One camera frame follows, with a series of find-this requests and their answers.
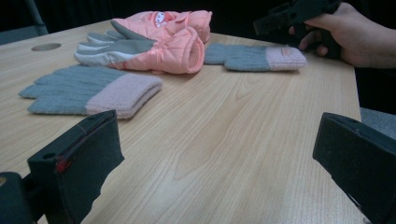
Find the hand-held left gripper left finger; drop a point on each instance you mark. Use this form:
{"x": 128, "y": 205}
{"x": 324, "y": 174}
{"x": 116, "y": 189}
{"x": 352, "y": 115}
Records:
{"x": 84, "y": 161}

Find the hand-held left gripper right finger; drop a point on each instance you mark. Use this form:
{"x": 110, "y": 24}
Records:
{"x": 364, "y": 161}

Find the grey knit glove pink cuff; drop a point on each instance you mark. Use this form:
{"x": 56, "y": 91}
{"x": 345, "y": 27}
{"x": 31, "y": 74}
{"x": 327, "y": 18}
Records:
{"x": 249, "y": 57}
{"x": 77, "y": 88}

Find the pink padded glove grey palm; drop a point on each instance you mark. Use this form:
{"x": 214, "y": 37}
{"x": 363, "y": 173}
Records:
{"x": 168, "y": 53}

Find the white metal stand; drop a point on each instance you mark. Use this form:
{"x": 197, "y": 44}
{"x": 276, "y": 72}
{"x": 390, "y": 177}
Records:
{"x": 36, "y": 17}

